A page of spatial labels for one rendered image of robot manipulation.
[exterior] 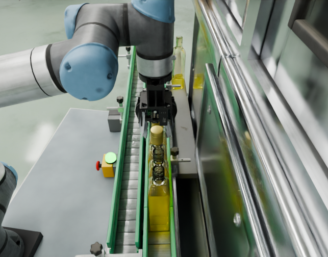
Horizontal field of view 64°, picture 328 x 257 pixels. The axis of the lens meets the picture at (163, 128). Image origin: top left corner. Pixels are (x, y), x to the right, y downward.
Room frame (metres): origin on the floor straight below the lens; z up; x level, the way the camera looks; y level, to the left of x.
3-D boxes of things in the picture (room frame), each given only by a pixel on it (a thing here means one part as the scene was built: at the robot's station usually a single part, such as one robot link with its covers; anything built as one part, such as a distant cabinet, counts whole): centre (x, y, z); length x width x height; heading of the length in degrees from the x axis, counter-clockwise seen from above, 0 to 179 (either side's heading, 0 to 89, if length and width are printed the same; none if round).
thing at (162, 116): (0.49, 0.02, 1.29); 0.09 x 0.08 x 0.12; 2
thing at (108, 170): (0.70, 0.22, 0.79); 0.07 x 0.07 x 0.07; 2
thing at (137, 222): (1.18, 0.09, 0.93); 1.75 x 0.01 x 0.08; 2
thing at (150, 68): (0.49, 0.02, 1.37); 0.08 x 0.08 x 0.05
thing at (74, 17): (0.47, 0.12, 1.45); 0.11 x 0.11 x 0.08; 5
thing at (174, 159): (0.58, -0.06, 0.94); 0.07 x 0.04 x 0.13; 92
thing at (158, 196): (0.40, 0.01, 0.99); 0.06 x 0.06 x 0.21; 1
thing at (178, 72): (1.14, -0.07, 1.01); 0.06 x 0.06 x 0.26; 11
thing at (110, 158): (0.70, 0.21, 0.84); 0.04 x 0.04 x 0.03
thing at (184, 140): (1.06, -0.07, 0.84); 0.95 x 0.09 x 0.11; 2
